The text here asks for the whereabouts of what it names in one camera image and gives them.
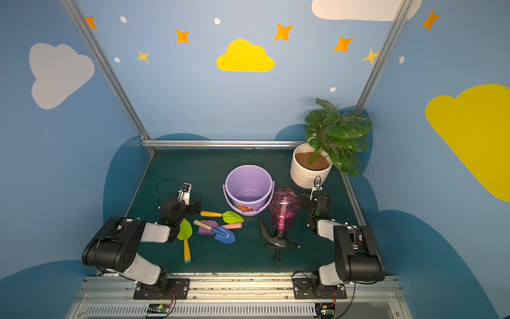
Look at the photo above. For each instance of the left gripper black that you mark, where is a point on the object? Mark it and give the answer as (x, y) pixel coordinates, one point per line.
(191, 205)

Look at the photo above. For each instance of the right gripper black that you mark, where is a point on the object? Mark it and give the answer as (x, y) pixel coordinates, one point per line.
(309, 203)

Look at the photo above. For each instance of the green round shovel yellow handle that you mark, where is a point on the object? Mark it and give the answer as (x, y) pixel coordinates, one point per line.
(185, 232)

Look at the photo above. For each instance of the green trowel yellow handle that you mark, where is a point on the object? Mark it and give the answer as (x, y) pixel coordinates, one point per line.
(229, 217)

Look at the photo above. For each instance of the blue shovel wooden handle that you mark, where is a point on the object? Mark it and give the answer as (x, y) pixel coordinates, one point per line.
(222, 234)

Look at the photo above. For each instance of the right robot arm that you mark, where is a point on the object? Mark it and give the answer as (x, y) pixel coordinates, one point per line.
(356, 252)

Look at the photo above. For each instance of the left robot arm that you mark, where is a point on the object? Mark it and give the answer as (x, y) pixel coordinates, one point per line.
(115, 248)

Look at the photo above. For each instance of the white ribbed plant pot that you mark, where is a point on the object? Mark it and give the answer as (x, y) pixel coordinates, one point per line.
(304, 173)

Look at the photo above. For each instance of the purple plastic bucket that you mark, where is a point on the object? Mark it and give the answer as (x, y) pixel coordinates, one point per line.
(248, 190)

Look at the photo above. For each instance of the green artificial plant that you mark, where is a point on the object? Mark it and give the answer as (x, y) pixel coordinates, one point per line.
(341, 136)

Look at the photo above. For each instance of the right controller board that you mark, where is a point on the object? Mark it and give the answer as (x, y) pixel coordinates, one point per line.
(325, 311)

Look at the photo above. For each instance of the controller board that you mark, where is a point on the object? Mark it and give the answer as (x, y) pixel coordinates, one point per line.
(158, 309)
(325, 311)

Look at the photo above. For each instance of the left controller board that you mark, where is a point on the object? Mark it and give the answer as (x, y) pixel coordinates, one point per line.
(158, 309)

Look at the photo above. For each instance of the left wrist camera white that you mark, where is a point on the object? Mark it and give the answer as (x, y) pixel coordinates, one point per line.
(185, 193)

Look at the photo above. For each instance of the aluminium back rail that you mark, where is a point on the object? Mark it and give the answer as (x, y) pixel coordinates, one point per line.
(220, 143)

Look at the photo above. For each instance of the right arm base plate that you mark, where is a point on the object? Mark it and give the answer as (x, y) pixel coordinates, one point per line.
(308, 289)

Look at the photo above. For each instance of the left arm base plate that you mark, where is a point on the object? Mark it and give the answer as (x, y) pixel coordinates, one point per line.
(166, 289)

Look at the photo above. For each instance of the aluminium rail frame front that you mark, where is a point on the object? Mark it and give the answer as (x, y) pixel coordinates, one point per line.
(237, 295)

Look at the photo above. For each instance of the right aluminium post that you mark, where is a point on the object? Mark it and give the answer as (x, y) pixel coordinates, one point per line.
(387, 47)

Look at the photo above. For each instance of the aluminium post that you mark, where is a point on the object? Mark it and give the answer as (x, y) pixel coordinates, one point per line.
(87, 33)
(387, 47)

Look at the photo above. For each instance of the left aluminium post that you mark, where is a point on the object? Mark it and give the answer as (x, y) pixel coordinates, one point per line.
(87, 33)

